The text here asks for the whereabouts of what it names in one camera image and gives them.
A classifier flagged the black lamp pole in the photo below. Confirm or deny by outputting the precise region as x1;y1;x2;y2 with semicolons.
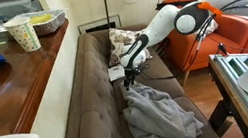
103;0;113;30

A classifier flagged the floral armchair pillow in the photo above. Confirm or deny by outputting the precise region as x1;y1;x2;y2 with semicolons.
190;17;222;40

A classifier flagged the grey fleece blanket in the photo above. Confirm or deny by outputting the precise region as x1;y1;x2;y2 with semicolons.
117;70;207;138

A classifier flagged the white picture frame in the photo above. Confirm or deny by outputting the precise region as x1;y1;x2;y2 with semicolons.
76;13;123;36

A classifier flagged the brown tufted sofa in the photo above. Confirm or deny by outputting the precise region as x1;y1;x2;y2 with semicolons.
39;12;225;138

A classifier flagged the dotted paper cup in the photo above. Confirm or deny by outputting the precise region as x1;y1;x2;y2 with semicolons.
2;15;43;57

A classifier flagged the yellow sponge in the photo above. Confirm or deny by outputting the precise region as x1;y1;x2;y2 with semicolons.
28;12;54;26

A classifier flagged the aluminium foil tray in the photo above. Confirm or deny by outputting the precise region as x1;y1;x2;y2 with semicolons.
0;6;71;43

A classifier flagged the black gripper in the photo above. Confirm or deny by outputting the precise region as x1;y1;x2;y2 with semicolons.
120;64;144;92

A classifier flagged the white flat board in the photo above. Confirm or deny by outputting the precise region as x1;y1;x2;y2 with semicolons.
106;63;128;83

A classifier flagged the wooden counter ledge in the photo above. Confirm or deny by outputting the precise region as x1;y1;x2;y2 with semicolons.
0;19;86;138

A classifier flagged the small black clamp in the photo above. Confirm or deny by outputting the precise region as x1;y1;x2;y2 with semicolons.
216;41;230;57

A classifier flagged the floral throw pillow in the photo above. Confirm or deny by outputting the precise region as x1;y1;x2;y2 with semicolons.
102;21;157;67

